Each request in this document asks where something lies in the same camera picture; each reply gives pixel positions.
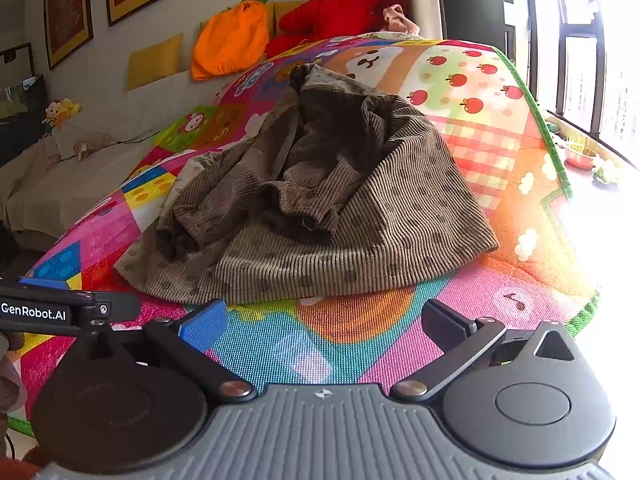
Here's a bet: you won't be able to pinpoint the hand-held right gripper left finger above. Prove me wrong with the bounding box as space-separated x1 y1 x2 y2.
82 299 257 405

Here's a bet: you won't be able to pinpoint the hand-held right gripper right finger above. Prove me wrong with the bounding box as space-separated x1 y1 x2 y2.
391 300 578 403

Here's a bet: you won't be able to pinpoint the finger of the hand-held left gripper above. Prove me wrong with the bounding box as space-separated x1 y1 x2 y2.
95 291 142 322
19 276 72 291

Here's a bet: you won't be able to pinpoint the brown dotted corduroy garment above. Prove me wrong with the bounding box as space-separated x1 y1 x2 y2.
114 62 501 306

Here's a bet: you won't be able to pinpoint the person's left hand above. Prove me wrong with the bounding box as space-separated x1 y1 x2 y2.
0 332 25 433

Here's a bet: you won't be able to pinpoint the grey covered sofa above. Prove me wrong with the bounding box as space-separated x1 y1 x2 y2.
0 30 281 241

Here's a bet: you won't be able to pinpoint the small beige plush toy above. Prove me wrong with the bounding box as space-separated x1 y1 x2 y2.
52 127 113 162

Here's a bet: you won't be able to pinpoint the black television screen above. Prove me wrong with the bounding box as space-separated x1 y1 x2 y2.
0 74 48 166

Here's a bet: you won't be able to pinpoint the yellow haired doll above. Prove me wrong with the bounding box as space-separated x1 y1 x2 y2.
42 99 81 133

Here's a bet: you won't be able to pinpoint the colourful cartoon printed mat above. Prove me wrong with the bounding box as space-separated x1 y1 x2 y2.
10 32 601 441

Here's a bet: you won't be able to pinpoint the red pot with plant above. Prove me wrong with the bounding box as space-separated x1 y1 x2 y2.
562 135 598 168

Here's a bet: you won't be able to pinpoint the white flowers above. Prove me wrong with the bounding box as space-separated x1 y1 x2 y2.
592 160 621 186

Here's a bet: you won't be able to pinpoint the yellow cushion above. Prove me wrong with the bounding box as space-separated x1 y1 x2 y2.
264 1 307 40
126 33 185 92

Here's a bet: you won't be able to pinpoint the orange pumpkin plush cushion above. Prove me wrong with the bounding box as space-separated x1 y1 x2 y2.
191 0 271 82

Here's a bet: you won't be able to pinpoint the pink cloth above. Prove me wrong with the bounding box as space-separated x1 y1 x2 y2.
382 4 421 36

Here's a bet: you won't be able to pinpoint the grey curtain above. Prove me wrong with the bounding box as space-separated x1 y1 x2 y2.
437 0 507 43

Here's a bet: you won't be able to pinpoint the red plush cushion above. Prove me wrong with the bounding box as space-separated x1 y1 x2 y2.
265 0 411 58

